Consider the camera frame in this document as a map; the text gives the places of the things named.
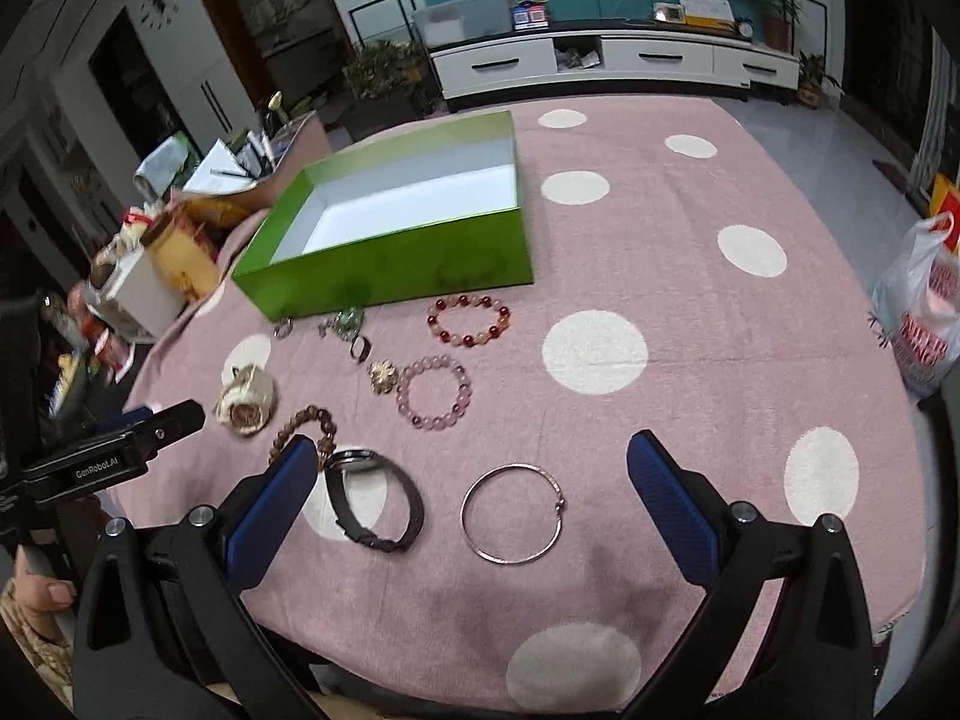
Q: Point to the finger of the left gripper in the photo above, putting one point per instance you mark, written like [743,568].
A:
[153,430]

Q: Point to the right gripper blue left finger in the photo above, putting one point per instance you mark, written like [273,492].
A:
[261,510]

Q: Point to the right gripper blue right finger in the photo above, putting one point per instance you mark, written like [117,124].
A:
[682,506]

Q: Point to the cream white wrist watch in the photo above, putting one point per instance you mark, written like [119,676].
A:
[247,401]

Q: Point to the black wrist watch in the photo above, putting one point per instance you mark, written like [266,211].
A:
[357,483]

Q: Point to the gold flower brooch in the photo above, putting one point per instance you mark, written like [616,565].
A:
[383,377]

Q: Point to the person left hand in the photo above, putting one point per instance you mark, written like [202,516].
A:
[41,599]

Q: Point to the white box container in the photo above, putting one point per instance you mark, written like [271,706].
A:
[137,300]

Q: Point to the yellow lidded jar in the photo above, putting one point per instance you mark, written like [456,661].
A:
[178,250]

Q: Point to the pink polka dot blanket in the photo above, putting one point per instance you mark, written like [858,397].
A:
[683,284]

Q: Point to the pink storage box with pens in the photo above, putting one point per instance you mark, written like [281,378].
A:
[229,185]

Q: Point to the white red plastic bag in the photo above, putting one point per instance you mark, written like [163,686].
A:
[915,305]

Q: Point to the green cardboard box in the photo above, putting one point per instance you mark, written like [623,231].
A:
[437,209]

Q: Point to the potted green plant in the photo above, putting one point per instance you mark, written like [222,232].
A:
[387,81]

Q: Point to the white TV cabinet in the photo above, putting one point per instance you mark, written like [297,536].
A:
[528,60]

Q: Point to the clear plastic storage bin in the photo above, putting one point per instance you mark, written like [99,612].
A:
[462,20]

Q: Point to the wall clock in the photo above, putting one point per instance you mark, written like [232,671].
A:
[158,14]

